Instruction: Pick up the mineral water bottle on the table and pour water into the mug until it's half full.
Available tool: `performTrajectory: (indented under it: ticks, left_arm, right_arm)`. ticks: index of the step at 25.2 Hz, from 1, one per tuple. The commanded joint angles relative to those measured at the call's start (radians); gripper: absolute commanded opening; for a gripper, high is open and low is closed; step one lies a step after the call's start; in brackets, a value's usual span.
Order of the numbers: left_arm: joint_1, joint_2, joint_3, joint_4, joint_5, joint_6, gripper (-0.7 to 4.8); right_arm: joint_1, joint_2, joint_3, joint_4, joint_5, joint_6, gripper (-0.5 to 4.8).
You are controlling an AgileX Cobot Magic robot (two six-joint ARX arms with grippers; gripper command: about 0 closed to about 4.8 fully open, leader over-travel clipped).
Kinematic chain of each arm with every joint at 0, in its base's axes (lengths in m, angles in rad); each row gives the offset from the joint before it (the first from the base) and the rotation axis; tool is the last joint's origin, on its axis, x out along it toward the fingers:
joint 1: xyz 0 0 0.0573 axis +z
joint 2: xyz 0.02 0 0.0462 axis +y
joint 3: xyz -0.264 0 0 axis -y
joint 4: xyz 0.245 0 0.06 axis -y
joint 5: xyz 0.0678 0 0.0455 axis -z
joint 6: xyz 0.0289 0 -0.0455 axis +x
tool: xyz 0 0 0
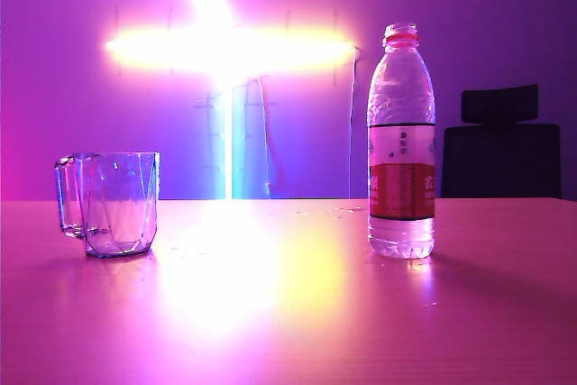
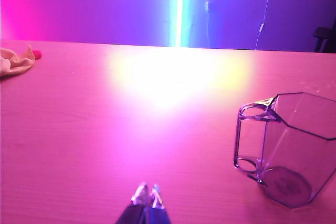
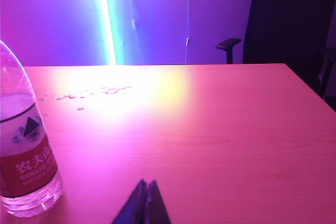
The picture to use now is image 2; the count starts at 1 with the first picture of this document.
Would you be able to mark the crumpled pale cloth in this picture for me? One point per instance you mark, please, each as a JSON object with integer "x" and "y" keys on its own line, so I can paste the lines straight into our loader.
{"x": 15, "y": 61}

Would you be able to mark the small red object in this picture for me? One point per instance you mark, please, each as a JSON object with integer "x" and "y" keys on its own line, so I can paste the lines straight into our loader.
{"x": 38, "y": 54}

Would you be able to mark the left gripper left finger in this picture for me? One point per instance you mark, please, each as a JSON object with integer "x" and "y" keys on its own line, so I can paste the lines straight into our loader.
{"x": 136, "y": 208}

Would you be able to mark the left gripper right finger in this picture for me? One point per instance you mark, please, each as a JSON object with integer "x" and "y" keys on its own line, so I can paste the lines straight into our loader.
{"x": 157, "y": 208}

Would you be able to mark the black office chair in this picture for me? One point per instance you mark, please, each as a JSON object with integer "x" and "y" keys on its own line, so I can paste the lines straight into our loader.
{"x": 325, "y": 37}

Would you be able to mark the clear hexagonal glass mug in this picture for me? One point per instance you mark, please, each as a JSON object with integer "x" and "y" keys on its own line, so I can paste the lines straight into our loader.
{"x": 294, "y": 155}

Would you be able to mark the vertical LED light strip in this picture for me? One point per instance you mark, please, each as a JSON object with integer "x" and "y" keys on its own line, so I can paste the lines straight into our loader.
{"x": 176, "y": 9}

